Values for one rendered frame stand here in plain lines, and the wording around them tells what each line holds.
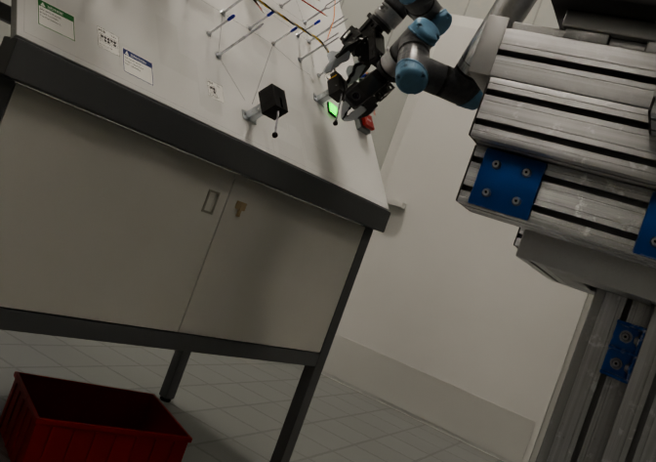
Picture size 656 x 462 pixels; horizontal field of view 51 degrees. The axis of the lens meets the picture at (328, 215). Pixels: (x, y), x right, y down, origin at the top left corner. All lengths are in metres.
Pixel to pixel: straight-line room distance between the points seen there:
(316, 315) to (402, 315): 1.79
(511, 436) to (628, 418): 2.50
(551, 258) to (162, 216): 0.83
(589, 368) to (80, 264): 0.96
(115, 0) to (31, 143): 0.36
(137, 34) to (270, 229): 0.58
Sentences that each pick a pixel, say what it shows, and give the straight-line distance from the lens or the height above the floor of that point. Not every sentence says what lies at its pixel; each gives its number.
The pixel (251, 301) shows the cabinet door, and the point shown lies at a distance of 1.77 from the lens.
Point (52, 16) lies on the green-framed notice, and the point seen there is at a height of 0.93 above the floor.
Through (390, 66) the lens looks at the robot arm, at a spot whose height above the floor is 1.18.
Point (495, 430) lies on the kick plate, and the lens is 3.61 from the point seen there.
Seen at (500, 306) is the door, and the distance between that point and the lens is 3.60.
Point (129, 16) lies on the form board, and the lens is 1.51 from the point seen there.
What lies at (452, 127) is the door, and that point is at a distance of 3.84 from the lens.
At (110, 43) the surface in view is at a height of 0.94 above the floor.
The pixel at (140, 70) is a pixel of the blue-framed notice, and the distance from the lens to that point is 1.43.
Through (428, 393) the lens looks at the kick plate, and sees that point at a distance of 3.69.
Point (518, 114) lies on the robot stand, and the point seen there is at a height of 0.98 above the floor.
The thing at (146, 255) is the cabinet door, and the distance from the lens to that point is 1.53.
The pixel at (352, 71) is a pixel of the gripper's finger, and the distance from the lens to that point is 1.98.
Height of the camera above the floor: 0.73
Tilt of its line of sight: 2 degrees up
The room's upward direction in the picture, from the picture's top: 20 degrees clockwise
